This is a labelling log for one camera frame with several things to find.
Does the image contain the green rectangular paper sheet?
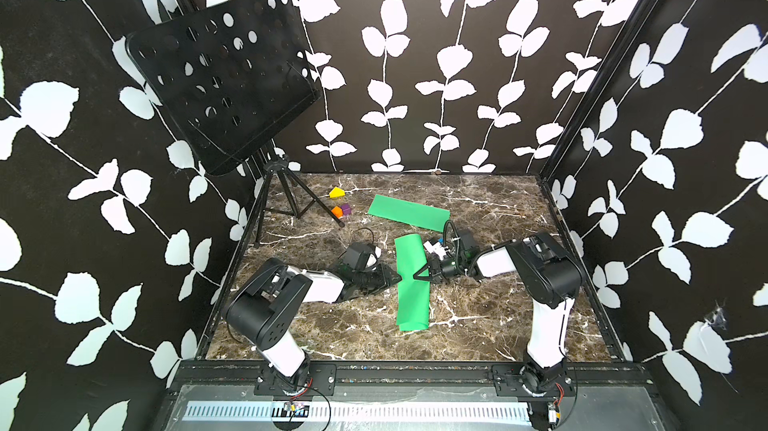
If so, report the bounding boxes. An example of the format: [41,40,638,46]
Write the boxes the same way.
[368,195,450,232]

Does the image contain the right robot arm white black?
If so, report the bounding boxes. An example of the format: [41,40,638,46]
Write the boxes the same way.
[406,230,583,397]

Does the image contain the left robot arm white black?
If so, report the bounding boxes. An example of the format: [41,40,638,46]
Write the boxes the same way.
[224,258,402,396]

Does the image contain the yellow toy block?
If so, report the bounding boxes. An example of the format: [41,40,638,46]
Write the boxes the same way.
[329,187,346,199]

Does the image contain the black perforated music stand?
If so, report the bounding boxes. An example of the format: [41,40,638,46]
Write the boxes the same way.
[126,0,331,218]

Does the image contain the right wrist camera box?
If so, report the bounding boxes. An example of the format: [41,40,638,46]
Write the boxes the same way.
[423,239,448,260]

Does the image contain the black front mounting rail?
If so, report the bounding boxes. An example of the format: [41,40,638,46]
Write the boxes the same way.
[170,360,653,401]

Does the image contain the white slotted cable duct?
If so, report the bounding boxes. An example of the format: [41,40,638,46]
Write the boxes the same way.
[181,401,530,426]

